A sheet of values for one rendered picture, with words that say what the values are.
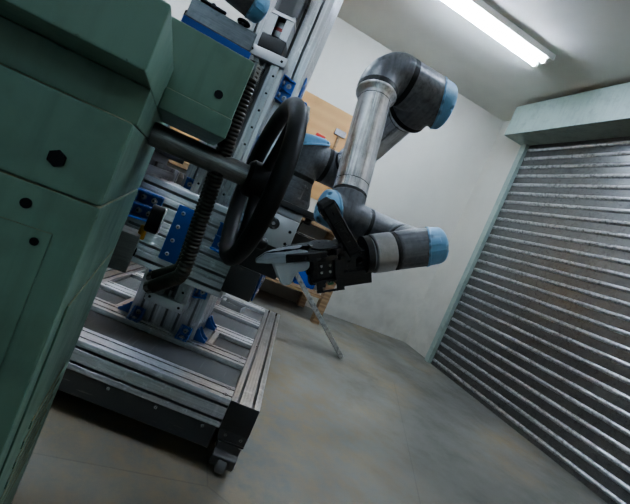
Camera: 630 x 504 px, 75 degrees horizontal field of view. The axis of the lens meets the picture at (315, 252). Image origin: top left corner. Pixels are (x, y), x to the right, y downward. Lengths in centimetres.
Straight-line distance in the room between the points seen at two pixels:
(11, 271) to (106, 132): 16
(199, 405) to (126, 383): 22
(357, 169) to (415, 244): 20
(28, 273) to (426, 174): 439
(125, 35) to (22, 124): 13
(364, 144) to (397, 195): 362
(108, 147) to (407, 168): 421
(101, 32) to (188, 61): 24
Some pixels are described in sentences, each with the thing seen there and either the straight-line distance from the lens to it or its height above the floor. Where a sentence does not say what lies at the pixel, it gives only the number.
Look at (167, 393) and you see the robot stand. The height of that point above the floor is 18.
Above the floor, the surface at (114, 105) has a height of 81.
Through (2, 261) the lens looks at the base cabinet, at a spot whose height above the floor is 63.
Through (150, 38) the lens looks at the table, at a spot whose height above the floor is 87.
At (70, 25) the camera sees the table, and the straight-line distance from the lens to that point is 42.
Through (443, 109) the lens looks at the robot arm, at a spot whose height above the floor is 116.
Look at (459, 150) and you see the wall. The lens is 489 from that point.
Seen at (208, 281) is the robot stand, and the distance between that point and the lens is 133.
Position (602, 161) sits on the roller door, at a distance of 400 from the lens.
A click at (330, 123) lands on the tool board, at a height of 178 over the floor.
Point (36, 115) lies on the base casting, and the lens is 48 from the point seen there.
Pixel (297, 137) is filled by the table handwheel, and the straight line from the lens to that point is 57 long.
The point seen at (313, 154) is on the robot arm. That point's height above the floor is 99.
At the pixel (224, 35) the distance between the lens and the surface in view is 67.
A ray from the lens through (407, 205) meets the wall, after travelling 458.
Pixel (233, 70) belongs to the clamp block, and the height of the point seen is 93.
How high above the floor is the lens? 78
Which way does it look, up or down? 3 degrees down
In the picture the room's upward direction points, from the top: 23 degrees clockwise
